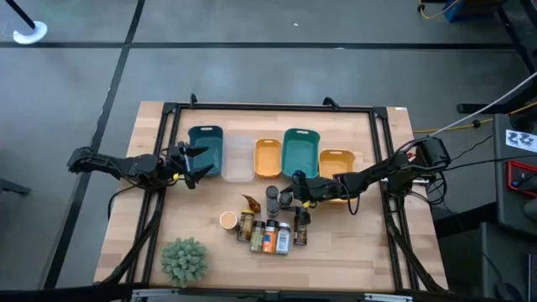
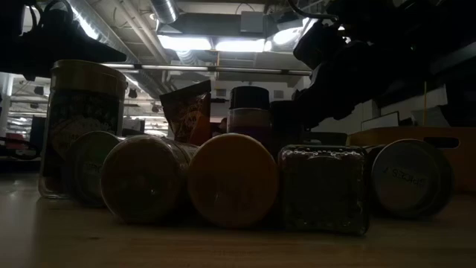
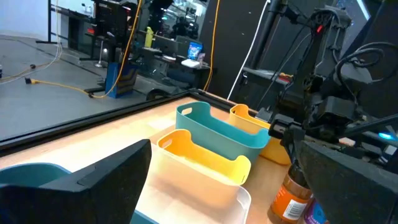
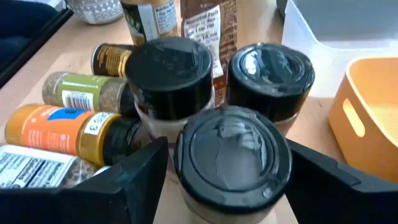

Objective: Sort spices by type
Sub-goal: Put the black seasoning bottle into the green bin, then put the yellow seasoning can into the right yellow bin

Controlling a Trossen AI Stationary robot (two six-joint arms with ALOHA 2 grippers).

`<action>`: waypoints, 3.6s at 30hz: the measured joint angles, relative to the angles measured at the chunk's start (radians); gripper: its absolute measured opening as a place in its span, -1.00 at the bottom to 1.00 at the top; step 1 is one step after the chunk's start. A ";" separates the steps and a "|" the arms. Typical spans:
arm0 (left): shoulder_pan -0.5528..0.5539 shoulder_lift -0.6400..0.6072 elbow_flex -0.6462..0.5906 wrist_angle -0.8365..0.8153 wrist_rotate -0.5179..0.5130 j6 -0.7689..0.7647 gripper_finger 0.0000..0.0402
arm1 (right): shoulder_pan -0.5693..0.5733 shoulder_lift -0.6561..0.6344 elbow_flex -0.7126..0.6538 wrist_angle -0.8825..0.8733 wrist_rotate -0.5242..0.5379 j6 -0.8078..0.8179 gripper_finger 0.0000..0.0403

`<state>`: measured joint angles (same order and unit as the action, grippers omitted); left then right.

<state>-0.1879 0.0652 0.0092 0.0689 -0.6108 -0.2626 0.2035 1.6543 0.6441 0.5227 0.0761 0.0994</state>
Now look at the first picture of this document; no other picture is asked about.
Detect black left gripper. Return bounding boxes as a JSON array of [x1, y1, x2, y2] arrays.
[[165, 141, 216, 190]]

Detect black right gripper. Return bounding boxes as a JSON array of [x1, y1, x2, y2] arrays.
[[291, 169, 339, 225]]

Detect brown orange seasoning sachet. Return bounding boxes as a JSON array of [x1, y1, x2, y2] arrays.
[[242, 194, 262, 214]]

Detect green spice jar black lid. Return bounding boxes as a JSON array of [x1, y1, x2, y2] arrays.
[[249, 220, 266, 253]]

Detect round tan-lid spice can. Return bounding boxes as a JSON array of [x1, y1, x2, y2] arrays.
[[219, 211, 240, 233]]

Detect small dark teal plastic bin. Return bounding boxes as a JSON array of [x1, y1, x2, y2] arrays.
[[187, 125, 224, 178]]

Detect clear plastic bin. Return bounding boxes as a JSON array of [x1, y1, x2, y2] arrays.
[[221, 133, 257, 184]]

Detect large teal plastic bin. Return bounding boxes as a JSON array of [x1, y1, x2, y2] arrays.
[[280, 128, 322, 180]]

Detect large orange plastic bin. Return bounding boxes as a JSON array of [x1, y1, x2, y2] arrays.
[[318, 149, 357, 206]]

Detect small orange plastic bin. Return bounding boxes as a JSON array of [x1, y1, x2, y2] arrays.
[[253, 138, 283, 179]]

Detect artificial green potted plant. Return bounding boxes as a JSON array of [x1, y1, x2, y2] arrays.
[[160, 237, 210, 289]]

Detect black furniture foot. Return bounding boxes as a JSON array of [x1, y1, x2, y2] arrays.
[[0, 177, 33, 197]]

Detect white round stanchion base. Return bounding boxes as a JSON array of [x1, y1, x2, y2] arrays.
[[12, 19, 49, 45]]

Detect dark grey cabinet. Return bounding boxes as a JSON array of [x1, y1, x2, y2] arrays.
[[494, 113, 537, 236]]

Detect black computer mouse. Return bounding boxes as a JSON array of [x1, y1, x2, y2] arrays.
[[493, 281, 525, 302]]

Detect white printed sticker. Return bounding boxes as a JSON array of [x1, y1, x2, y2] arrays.
[[505, 128, 537, 154]]

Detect black stanchion pole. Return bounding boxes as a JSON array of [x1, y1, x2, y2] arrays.
[[3, 0, 37, 31]]

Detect blue box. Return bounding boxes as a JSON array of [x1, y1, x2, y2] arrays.
[[442, 0, 477, 23]]

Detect black silver rail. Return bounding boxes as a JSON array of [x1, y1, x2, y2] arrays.
[[129, 287, 416, 302]]

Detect black robot arm with cables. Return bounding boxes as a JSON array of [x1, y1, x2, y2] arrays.
[[98, 100, 448, 294]]

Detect long yellow floor cable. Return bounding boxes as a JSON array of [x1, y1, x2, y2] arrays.
[[413, 100, 537, 134]]

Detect black cable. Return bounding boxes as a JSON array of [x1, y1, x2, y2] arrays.
[[440, 153, 537, 174]]

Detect white cable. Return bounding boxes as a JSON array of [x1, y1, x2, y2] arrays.
[[427, 70, 537, 138]]

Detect coiled yellow cable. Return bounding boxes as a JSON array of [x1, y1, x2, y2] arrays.
[[417, 0, 462, 21]]

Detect black desk leg frame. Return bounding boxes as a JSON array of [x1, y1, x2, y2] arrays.
[[456, 0, 537, 115]]

